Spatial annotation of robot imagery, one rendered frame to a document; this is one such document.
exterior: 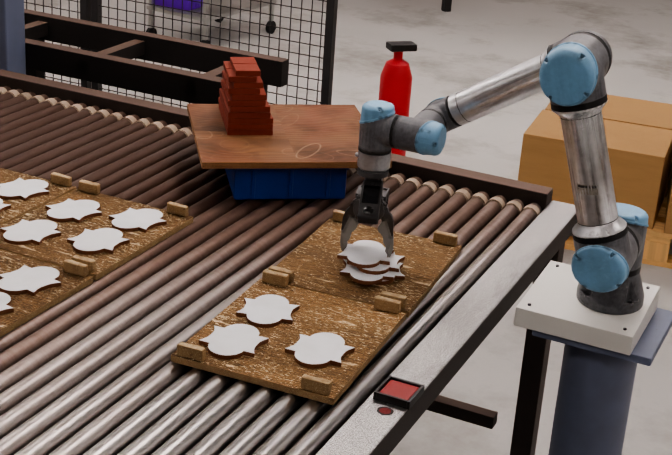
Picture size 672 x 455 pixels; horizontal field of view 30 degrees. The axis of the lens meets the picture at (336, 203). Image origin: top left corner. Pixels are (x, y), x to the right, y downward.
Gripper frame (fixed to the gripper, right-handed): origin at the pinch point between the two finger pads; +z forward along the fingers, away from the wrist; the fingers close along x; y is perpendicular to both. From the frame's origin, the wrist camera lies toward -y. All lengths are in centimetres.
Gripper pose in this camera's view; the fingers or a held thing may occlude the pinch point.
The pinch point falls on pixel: (365, 252)
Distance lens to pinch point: 290.4
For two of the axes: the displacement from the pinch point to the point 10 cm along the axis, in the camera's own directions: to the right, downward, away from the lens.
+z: -0.6, 9.3, 3.6
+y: 1.7, -3.5, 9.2
